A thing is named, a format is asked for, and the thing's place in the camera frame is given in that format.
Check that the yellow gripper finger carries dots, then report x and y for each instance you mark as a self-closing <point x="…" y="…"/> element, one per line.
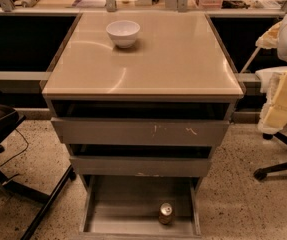
<point x="273" y="115"/>
<point x="269" y="39"/>

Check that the orange soda can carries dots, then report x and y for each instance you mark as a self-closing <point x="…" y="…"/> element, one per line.
<point x="166" y="213"/>

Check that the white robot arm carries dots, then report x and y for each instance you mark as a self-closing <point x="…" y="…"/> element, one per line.
<point x="282" y="40"/>

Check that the grey drawer cabinet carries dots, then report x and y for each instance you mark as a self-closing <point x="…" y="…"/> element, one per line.
<point x="177" y="57"/>

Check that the grey bottom drawer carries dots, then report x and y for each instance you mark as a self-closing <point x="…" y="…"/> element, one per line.
<point x="127" y="208"/>

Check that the grey drawer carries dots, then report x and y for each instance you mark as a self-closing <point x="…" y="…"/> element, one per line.
<point x="127" y="208"/>
<point x="141" y="123"/>
<point x="144" y="161"/>

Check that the grey top drawer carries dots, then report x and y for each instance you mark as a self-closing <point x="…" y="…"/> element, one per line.
<point x="141" y="123"/>

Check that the grey middle drawer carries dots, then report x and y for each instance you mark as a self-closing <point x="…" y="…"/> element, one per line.
<point x="144" y="161"/>

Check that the white ceramic bowl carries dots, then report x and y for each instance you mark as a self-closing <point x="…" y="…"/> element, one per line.
<point x="123" y="33"/>

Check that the black chair left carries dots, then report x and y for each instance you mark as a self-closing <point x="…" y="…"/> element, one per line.
<point x="10" y="120"/>

